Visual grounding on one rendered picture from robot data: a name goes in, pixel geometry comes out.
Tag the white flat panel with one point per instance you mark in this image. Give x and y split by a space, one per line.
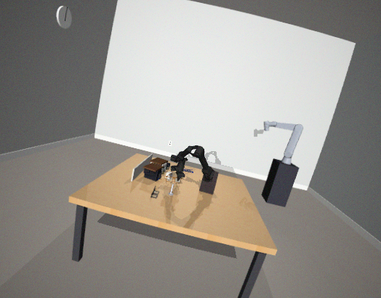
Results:
138 169

